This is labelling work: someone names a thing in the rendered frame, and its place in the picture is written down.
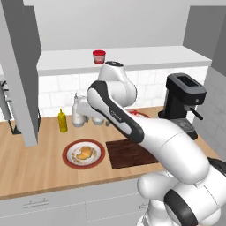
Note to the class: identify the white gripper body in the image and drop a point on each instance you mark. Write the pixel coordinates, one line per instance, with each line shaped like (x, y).
(79, 116)

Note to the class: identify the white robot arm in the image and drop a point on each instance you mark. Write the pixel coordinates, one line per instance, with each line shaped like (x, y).
(173, 147)

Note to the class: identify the golden croissant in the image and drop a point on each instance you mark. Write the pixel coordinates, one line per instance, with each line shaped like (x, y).
(85, 152)

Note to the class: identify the dark brown cutting board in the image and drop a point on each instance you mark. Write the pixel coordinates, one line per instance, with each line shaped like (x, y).
(126, 154)

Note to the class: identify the grey open cabinet door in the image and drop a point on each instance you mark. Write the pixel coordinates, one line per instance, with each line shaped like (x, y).
(206, 32)
(17, 73)

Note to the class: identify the white cabinet shelf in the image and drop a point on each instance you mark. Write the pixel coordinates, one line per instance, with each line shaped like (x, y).
(153, 58)

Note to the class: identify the yellow mustard bottle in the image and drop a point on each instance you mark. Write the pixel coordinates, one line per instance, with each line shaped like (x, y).
(62, 121)

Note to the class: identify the red rimmed white plate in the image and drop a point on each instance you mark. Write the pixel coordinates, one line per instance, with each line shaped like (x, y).
(70, 160)
(141, 114)

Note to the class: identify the white drawer front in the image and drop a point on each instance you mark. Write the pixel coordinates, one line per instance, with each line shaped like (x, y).
(56, 210)
(114, 203)

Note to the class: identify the black coffee machine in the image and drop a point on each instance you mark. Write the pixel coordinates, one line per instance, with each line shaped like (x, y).
(179, 100)

